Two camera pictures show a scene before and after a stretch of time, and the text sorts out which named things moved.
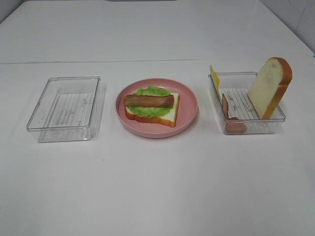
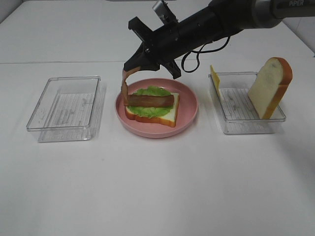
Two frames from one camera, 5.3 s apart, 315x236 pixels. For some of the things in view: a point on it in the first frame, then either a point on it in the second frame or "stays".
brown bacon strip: x=233 y=125 → x=124 y=87
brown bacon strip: x=143 y=100 stays
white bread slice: x=169 y=119 stays
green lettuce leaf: x=150 y=112 stays
